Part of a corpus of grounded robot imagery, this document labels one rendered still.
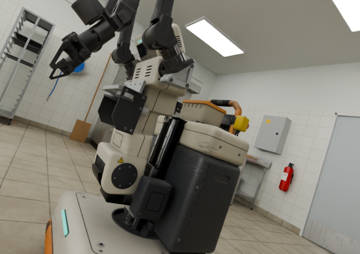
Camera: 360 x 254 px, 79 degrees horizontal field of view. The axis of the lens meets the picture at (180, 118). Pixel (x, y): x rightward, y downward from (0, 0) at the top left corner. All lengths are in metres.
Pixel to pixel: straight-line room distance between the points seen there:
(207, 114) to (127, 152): 0.41
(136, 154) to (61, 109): 4.28
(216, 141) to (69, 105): 4.44
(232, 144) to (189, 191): 0.26
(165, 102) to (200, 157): 0.28
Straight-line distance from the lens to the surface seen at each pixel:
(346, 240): 4.11
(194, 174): 0.88
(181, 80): 0.80
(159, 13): 0.80
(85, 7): 0.72
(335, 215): 4.15
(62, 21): 5.29
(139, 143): 0.89
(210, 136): 0.87
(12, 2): 5.34
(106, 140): 4.28
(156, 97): 0.93
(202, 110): 1.04
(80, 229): 0.95
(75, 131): 4.89
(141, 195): 0.86
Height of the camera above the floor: 0.69
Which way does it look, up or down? 6 degrees up
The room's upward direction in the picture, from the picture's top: 21 degrees clockwise
